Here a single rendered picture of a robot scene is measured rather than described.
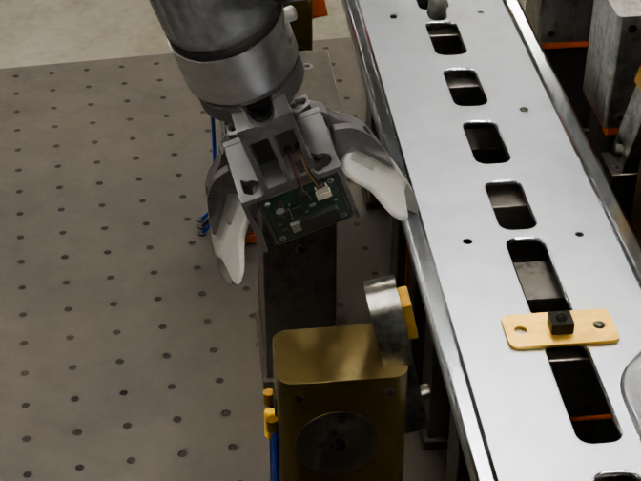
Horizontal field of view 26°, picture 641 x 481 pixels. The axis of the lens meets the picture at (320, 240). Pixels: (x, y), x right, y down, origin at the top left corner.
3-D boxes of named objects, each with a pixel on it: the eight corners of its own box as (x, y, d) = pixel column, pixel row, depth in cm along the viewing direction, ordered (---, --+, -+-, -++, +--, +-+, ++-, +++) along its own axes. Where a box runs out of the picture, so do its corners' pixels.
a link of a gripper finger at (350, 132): (366, 198, 102) (273, 158, 97) (360, 181, 103) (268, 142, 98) (406, 154, 99) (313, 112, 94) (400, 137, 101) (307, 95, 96)
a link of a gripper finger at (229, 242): (204, 324, 101) (242, 232, 95) (190, 266, 105) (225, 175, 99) (244, 326, 102) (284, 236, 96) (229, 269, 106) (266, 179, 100)
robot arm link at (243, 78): (157, 6, 89) (277, -40, 89) (182, 58, 92) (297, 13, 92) (177, 78, 84) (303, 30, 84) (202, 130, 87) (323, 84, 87)
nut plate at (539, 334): (510, 350, 103) (511, 338, 102) (499, 318, 106) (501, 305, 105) (621, 343, 104) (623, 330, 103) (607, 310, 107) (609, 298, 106)
